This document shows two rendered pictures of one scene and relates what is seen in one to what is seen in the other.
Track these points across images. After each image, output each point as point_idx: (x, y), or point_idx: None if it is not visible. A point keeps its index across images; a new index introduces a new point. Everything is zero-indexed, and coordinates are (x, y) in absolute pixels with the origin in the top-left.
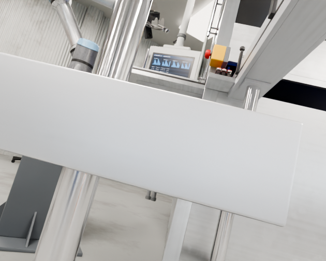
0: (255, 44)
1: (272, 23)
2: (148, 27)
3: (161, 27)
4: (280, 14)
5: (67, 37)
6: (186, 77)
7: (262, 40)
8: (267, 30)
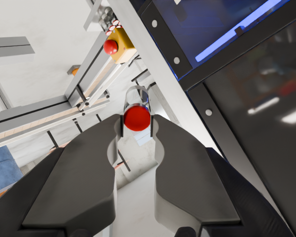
0: (87, 70)
1: (74, 82)
2: None
3: (155, 145)
4: (69, 85)
5: None
6: None
7: (78, 74)
8: (77, 79)
